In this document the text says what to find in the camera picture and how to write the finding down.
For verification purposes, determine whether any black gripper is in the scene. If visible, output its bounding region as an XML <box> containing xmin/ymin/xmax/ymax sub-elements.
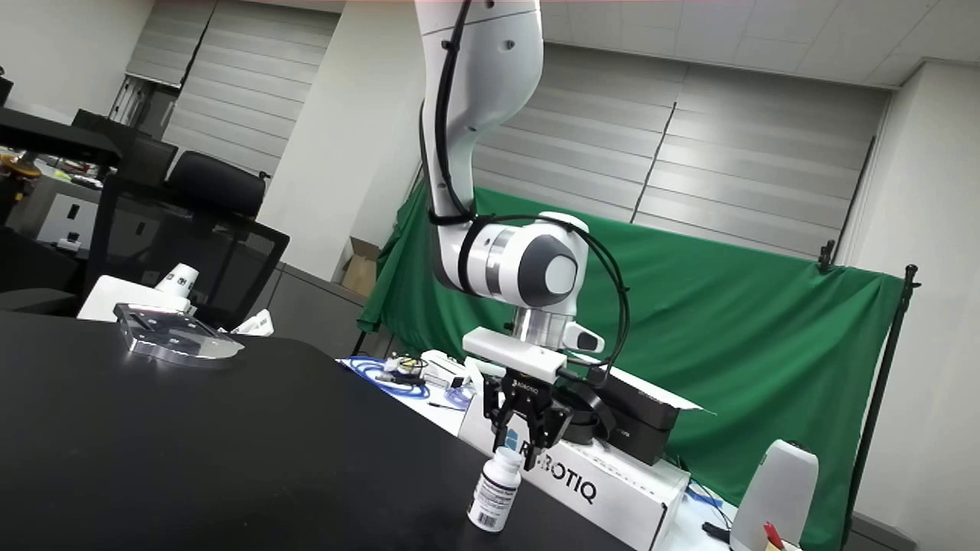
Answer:
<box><xmin>485</xmin><ymin>372</ymin><xmax>573</xmax><ymax>469</ymax></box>

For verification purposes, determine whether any white pill bottle blue cap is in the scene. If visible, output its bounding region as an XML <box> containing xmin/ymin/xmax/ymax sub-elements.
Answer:
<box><xmin>465</xmin><ymin>441</ymin><xmax>524</xmax><ymax>534</ymax></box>

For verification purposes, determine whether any white small device on table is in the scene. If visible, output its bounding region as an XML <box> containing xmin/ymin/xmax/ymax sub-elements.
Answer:
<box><xmin>418</xmin><ymin>350</ymin><xmax>470</xmax><ymax>387</ymax></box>

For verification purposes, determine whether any black box with white lid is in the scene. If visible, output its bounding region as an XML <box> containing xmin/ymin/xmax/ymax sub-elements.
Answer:
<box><xmin>588</xmin><ymin>368</ymin><xmax>697</xmax><ymax>464</ymax></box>

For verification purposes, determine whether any white Robotiq cardboard box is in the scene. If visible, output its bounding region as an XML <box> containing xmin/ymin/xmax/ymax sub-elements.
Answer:
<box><xmin>459</xmin><ymin>392</ymin><xmax>688</xmax><ymax>551</ymax></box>

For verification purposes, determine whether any brown cardboard box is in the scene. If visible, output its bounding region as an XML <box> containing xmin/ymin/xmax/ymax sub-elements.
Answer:
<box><xmin>339</xmin><ymin>239</ymin><xmax>380</xmax><ymax>297</ymax></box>

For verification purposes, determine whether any green backdrop cloth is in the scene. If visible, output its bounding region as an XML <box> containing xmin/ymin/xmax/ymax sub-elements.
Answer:
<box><xmin>355</xmin><ymin>179</ymin><xmax>906</xmax><ymax>551</ymax></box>

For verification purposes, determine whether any white plastic container red item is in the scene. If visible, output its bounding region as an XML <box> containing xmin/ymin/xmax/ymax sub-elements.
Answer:
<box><xmin>731</xmin><ymin>441</ymin><xmax>820</xmax><ymax>551</ymax></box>

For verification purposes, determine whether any black mesh office chair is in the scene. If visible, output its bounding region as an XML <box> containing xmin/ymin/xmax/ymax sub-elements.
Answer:
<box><xmin>72</xmin><ymin>111</ymin><xmax>287</xmax><ymax>326</ymax></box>

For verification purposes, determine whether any black backdrop stand pole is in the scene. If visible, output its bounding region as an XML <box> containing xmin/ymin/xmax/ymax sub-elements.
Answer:
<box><xmin>841</xmin><ymin>263</ymin><xmax>922</xmax><ymax>543</ymax></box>

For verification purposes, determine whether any black coiled strap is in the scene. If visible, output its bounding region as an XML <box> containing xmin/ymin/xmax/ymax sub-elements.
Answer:
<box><xmin>553</xmin><ymin>376</ymin><xmax>620</xmax><ymax>445</ymax></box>

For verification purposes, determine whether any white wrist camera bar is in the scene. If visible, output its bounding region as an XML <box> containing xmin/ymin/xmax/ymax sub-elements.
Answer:
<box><xmin>462</xmin><ymin>326</ymin><xmax>565</xmax><ymax>383</ymax></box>

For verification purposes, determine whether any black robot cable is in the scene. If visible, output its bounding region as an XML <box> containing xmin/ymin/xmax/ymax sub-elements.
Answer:
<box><xmin>418</xmin><ymin>0</ymin><xmax>635</xmax><ymax>368</ymax></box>

